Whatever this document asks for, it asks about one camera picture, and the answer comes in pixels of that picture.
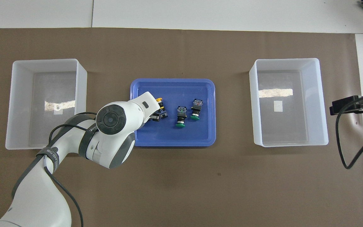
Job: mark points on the yellow push button switch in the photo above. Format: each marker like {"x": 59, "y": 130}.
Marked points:
{"x": 163, "y": 113}

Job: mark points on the green push button switch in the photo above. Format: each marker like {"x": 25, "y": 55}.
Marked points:
{"x": 196, "y": 105}
{"x": 181, "y": 113}

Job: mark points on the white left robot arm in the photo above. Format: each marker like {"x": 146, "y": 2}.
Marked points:
{"x": 112, "y": 135}

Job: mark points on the blue plastic tray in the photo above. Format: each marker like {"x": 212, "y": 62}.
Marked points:
{"x": 175, "y": 135}

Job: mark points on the translucent white plastic box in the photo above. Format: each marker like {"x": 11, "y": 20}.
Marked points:
{"x": 295, "y": 126}
{"x": 20, "y": 104}

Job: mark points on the brown paper table mat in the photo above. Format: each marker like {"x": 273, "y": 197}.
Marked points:
{"x": 181, "y": 189}

